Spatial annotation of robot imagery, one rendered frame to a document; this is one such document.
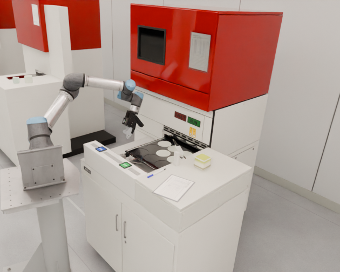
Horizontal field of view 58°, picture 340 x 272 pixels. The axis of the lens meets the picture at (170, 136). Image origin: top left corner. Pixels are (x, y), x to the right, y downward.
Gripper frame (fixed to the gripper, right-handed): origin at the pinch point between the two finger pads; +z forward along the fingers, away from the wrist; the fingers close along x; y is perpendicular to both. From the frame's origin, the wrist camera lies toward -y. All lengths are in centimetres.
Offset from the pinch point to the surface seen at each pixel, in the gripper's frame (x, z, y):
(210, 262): 83, 59, -31
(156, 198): 80, 25, 24
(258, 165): -9, -10, -188
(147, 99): -1.1, -33.3, -7.2
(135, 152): 27.2, 8.1, 8.3
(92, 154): 19.7, 16.7, 35.1
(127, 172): 56, 19, 29
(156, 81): 18.4, -44.5, 2.2
